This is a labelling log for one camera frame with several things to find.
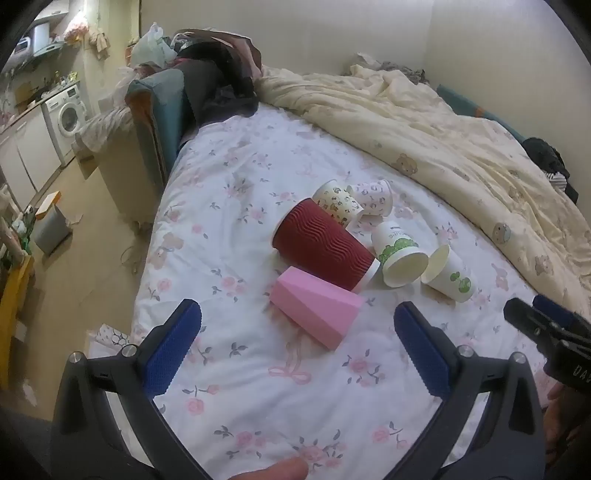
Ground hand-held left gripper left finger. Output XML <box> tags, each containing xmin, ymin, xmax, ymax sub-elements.
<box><xmin>51</xmin><ymin>299</ymin><xmax>213</xmax><ymax>480</ymax></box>

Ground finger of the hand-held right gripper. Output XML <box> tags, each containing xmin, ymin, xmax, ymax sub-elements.
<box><xmin>532</xmin><ymin>294</ymin><xmax>591</xmax><ymax>334</ymax></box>
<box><xmin>503</xmin><ymin>298</ymin><xmax>562</xmax><ymax>345</ymax></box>

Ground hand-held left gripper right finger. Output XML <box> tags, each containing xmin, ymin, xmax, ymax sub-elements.
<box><xmin>392</xmin><ymin>302</ymin><xmax>546</xmax><ymax>480</ymax></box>

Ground pink faceted cup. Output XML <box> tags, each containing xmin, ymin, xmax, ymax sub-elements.
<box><xmin>269</xmin><ymin>266</ymin><xmax>365</xmax><ymax>350</ymax></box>

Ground white green print paper cup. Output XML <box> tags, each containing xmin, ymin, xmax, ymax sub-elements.
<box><xmin>420</xmin><ymin>244</ymin><xmax>477</xmax><ymax>304</ymax></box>
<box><xmin>370</xmin><ymin>220</ymin><xmax>431</xmax><ymax>289</ymax></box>

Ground red ribbed paper cup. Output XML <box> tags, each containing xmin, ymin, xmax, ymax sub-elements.
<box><xmin>271</xmin><ymin>198</ymin><xmax>381</xmax><ymax>293</ymax></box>

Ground white pink print paper cup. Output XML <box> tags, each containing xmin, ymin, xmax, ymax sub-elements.
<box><xmin>346</xmin><ymin>180</ymin><xmax>394</xmax><ymax>217</ymax></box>

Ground yellow animal print paper cup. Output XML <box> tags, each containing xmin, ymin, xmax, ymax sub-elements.
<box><xmin>312</xmin><ymin>179</ymin><xmax>365</xmax><ymax>228</ymax></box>

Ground person's right hand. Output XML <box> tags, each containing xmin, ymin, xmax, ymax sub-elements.
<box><xmin>545</xmin><ymin>383</ymin><xmax>591</xmax><ymax>480</ymax></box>

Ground person's left hand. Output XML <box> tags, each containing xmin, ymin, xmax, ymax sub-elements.
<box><xmin>228</xmin><ymin>457</ymin><xmax>309</xmax><ymax>480</ymax></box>

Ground black clothing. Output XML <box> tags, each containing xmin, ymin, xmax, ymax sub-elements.
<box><xmin>524</xmin><ymin>137</ymin><xmax>580</xmax><ymax>204</ymax></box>

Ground yellow stool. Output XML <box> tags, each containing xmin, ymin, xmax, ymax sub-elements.
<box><xmin>0</xmin><ymin>254</ymin><xmax>35</xmax><ymax>388</ymax></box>

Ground grey trash bin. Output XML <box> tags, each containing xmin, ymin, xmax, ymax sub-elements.
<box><xmin>32</xmin><ymin>191</ymin><xmax>74</xmax><ymax>256</ymax></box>

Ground teal pillow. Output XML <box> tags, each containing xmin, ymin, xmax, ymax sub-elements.
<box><xmin>436</xmin><ymin>84</ymin><xmax>527</xmax><ymax>144</ymax></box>

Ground cream bear print quilt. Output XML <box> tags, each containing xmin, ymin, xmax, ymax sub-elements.
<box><xmin>256</xmin><ymin>62</ymin><xmax>591</xmax><ymax>319</ymax></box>

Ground teal bed headboard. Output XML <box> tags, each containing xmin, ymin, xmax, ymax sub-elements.
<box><xmin>126</xmin><ymin>69</ymin><xmax>195</xmax><ymax>185</ymax></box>

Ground patterned cloth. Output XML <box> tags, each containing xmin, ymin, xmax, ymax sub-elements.
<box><xmin>74</xmin><ymin>107</ymin><xmax>134</xmax><ymax>155</ymax></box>

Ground white kitchen cabinets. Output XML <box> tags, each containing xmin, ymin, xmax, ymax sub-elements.
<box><xmin>0</xmin><ymin>108</ymin><xmax>63</xmax><ymax>208</ymax></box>

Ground white washing machine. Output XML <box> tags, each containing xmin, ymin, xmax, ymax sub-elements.
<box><xmin>41</xmin><ymin>82</ymin><xmax>89</xmax><ymax>166</ymax></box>

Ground pile of dark clothes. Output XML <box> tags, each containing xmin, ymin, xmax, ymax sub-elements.
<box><xmin>173</xmin><ymin>28</ymin><xmax>266</xmax><ymax>139</ymax></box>

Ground grey crumpled cloth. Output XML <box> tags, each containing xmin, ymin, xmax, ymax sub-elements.
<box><xmin>355</xmin><ymin>53</ymin><xmax>430</xmax><ymax>86</ymax></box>

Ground white plastic bag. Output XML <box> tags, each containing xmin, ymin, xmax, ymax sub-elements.
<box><xmin>129</xmin><ymin>23</ymin><xmax>178</xmax><ymax>68</ymax></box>

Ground hanging cloths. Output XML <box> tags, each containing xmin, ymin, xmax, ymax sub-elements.
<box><xmin>65</xmin><ymin>9</ymin><xmax>112</xmax><ymax>61</ymax></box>

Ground range hood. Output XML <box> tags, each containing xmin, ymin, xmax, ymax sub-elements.
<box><xmin>30</xmin><ymin>23</ymin><xmax>65</xmax><ymax>58</ymax></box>

